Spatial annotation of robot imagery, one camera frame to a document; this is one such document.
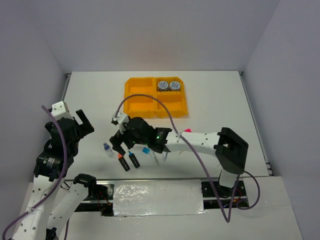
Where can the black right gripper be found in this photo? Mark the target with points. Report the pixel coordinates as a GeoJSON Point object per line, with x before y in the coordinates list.
{"type": "Point", "coordinates": [117, 143]}

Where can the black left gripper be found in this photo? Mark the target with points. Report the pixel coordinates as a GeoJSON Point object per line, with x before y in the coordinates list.
{"type": "Point", "coordinates": [82, 131]}

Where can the small glue bottle blue cap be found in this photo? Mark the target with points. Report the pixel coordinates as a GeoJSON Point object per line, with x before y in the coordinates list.
{"type": "Point", "coordinates": [109, 151]}

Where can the black highlighter orange tip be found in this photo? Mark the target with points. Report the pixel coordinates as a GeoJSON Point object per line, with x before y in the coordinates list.
{"type": "Point", "coordinates": [123, 162]}

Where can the round blue-white tin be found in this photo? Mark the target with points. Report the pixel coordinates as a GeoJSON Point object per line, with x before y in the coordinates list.
{"type": "Point", "coordinates": [175, 86]}
{"type": "Point", "coordinates": [163, 86]}

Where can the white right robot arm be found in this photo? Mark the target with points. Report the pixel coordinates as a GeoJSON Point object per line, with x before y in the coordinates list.
{"type": "Point", "coordinates": [226, 145]}

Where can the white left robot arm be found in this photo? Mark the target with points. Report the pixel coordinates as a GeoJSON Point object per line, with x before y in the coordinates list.
{"type": "Point", "coordinates": [42, 220]}

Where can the black highlighter blue tip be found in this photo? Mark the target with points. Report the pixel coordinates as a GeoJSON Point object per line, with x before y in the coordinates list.
{"type": "Point", "coordinates": [133, 159]}

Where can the blue highlighter cap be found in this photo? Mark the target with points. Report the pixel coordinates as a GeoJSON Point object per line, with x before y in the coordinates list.
{"type": "Point", "coordinates": [146, 150]}

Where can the green clear pen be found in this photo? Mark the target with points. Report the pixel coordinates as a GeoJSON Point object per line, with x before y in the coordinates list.
{"type": "Point", "coordinates": [154, 157]}

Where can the blue clear pen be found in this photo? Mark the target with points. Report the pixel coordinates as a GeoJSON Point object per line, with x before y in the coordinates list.
{"type": "Point", "coordinates": [165, 156]}

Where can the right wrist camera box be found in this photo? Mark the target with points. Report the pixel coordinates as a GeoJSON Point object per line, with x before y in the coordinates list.
{"type": "Point", "coordinates": [119, 119]}

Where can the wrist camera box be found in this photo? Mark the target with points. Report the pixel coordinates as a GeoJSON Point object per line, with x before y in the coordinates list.
{"type": "Point", "coordinates": [119, 119]}
{"type": "Point", "coordinates": [60, 110]}

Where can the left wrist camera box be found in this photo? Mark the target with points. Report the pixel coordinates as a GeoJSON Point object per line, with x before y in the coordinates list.
{"type": "Point", "coordinates": [60, 110]}

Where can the foil-covered base plate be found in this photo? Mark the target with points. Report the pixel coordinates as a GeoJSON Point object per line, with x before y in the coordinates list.
{"type": "Point", "coordinates": [158, 198]}

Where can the black mounting rail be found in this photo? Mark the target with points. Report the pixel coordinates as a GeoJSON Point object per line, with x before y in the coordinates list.
{"type": "Point", "coordinates": [102, 200]}

